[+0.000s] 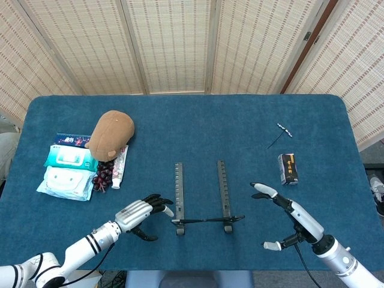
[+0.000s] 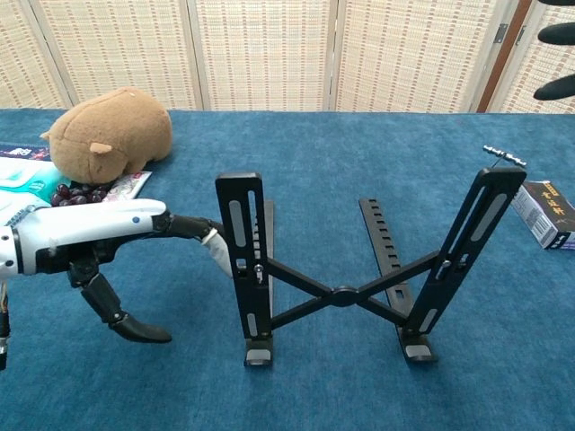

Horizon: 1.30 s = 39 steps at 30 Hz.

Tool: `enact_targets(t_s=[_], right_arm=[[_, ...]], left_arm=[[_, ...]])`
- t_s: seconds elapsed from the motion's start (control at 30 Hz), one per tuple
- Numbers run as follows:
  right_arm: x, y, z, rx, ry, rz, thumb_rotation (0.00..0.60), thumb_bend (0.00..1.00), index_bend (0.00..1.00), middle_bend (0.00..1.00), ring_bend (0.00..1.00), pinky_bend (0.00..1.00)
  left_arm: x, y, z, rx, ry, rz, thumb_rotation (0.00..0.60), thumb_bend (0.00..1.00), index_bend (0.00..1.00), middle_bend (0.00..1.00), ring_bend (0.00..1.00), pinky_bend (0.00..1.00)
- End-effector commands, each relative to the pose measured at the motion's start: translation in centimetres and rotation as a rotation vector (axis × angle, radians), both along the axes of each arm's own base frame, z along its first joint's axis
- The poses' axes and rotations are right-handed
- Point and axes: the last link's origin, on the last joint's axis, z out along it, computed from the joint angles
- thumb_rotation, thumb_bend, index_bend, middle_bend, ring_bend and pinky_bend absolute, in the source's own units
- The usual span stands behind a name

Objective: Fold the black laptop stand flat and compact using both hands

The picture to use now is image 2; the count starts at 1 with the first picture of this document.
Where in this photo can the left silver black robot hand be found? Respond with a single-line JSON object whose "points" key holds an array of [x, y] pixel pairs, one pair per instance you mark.
{"points": [[90, 224]]}

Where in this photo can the small black carton box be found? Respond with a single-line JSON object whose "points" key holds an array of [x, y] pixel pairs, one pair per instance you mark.
{"points": [[543, 215]]}

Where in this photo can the teal wet wipes pack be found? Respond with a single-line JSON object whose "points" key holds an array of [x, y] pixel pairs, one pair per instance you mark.
{"points": [[22, 179]]}

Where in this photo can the black folding laptop stand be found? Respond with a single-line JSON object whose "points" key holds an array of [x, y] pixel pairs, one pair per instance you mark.
{"points": [[343, 296]]}

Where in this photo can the red grape bunch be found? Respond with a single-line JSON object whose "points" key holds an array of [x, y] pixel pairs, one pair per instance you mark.
{"points": [[72, 194]]}

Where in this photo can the bamboo folding screen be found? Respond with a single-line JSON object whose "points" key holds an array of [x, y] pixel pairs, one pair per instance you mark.
{"points": [[265, 54]]}

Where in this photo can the floral toothpaste tube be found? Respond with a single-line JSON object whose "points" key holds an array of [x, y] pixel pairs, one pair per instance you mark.
{"points": [[130, 184]]}

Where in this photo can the black metal screen hinge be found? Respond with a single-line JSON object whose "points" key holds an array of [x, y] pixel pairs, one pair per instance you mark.
{"points": [[520, 35], [501, 33]]}

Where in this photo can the brown capybara plush toy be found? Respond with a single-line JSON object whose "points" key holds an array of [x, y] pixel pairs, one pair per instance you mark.
{"points": [[112, 130]]}

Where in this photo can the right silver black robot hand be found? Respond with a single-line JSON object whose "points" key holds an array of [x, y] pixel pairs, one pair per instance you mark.
{"points": [[559, 33]]}

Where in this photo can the dark blue tissue box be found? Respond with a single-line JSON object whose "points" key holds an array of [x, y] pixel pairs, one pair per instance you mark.
{"points": [[27, 152]]}

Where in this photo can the blue felt table cover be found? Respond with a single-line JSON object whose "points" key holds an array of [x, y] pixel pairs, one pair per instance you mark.
{"points": [[135, 381]]}

